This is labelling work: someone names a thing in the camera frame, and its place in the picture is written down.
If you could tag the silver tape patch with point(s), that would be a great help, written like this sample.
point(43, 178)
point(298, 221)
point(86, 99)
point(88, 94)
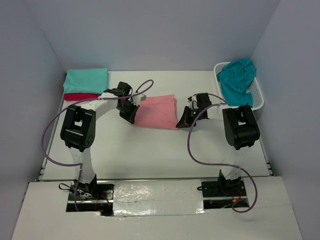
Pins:
point(157, 198)

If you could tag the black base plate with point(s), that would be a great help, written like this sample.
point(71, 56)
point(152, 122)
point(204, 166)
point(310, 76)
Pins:
point(215, 198)
point(82, 201)

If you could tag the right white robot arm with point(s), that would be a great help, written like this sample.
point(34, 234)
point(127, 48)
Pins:
point(240, 129)

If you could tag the pink t shirt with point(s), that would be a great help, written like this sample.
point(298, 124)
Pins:
point(157, 112)

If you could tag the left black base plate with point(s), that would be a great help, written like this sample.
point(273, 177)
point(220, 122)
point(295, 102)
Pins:
point(82, 201)

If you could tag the mint green t shirt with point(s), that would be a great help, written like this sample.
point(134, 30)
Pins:
point(88, 81)

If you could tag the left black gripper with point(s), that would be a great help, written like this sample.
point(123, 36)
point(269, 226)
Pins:
point(130, 117)

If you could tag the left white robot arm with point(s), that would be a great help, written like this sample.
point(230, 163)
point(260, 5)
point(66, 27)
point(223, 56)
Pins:
point(79, 130)

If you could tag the white plastic laundry basket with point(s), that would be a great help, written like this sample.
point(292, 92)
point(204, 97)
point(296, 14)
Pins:
point(253, 88)

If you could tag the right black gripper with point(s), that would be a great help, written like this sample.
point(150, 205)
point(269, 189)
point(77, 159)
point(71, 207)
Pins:
point(186, 121)

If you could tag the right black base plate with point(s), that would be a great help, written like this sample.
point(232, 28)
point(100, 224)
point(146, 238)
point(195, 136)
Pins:
point(215, 198)

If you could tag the teal blue t shirt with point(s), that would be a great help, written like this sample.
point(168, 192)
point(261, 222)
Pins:
point(234, 79)

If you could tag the red t shirt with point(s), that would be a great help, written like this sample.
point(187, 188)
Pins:
point(79, 96)

